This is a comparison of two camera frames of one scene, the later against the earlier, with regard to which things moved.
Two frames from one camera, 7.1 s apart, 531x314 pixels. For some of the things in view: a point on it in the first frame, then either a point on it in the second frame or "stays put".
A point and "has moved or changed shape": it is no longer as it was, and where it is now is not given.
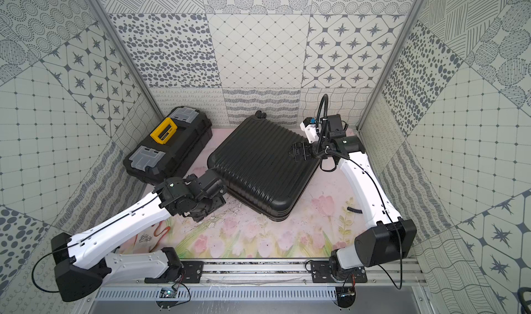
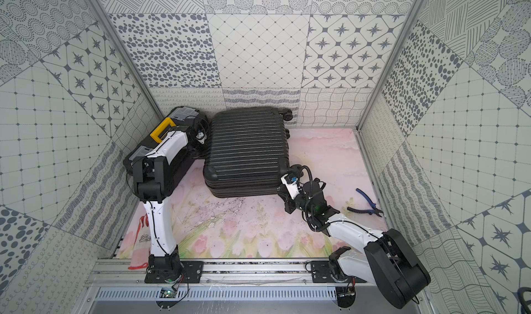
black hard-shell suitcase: x=260 y=173 has moved or changed shape
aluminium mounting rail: x=384 y=272 stays put
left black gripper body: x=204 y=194 to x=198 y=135
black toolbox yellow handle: x=171 y=150 stays put
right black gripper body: x=310 y=151 to x=299 y=203
